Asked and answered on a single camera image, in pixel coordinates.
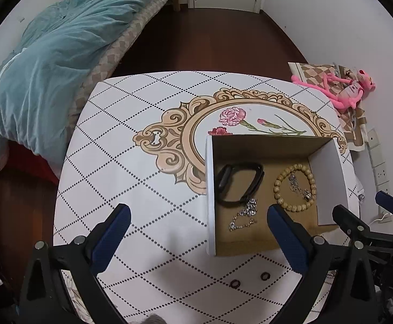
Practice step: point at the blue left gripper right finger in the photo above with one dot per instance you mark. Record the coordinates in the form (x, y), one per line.
(290, 236)

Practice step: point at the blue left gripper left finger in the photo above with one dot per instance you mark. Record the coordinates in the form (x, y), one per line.
(107, 236)

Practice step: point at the white cardboard box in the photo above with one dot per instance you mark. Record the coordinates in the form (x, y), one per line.
(306, 172)

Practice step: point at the black fitness band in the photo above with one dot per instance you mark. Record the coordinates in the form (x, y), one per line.
(235, 184)

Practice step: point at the white power strip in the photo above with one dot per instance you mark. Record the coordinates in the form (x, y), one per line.
(377, 161)

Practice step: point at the checkered brown cushion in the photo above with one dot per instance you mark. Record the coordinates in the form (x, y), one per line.
(346, 89)

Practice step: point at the bed with checkered mattress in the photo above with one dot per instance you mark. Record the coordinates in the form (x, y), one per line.
(14, 25)

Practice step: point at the teal duvet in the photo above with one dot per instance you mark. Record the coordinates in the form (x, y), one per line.
(40, 78)

